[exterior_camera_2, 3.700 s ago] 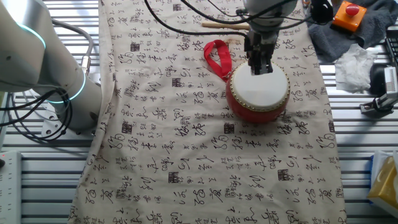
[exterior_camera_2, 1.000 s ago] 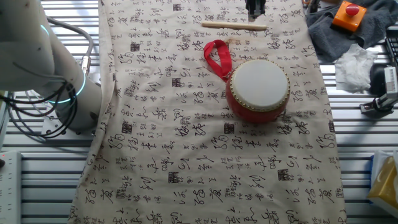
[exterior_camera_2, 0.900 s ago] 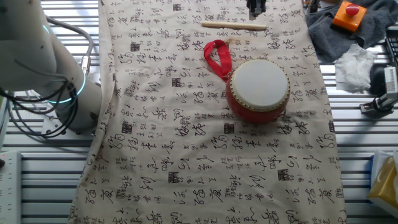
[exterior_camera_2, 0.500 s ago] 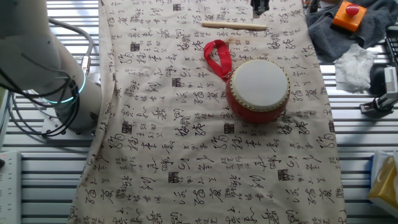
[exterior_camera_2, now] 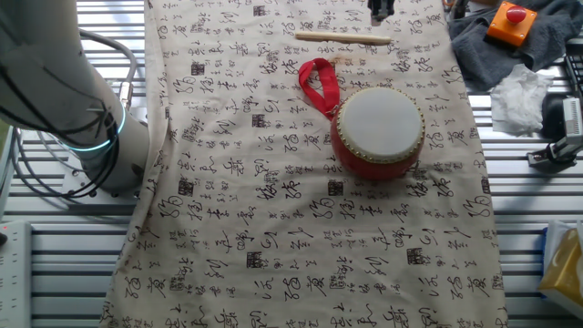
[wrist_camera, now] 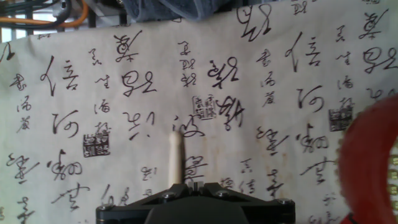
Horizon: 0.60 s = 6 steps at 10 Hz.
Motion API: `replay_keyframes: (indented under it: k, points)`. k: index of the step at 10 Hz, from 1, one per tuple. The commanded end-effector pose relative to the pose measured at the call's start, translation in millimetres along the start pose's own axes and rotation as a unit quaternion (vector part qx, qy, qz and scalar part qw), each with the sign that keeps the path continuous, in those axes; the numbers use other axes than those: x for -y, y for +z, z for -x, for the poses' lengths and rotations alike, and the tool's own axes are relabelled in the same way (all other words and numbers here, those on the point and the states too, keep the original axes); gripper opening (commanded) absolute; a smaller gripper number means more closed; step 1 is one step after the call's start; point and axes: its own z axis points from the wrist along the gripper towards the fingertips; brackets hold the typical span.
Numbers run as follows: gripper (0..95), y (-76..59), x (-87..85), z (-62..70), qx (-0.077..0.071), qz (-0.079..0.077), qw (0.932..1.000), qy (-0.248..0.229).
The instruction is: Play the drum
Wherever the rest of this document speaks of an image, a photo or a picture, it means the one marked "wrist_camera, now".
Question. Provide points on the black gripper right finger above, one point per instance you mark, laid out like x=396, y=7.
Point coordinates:
x=273, y=214

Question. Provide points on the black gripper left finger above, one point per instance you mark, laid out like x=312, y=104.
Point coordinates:
x=118, y=214

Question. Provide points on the wooden drumstick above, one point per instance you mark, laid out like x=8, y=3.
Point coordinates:
x=176, y=161

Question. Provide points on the red drum with white head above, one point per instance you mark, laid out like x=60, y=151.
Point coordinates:
x=363, y=161

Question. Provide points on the dark grey towel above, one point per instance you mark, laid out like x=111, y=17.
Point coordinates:
x=174, y=9

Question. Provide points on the calligraphy print tablecloth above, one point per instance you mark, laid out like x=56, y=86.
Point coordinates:
x=149, y=102

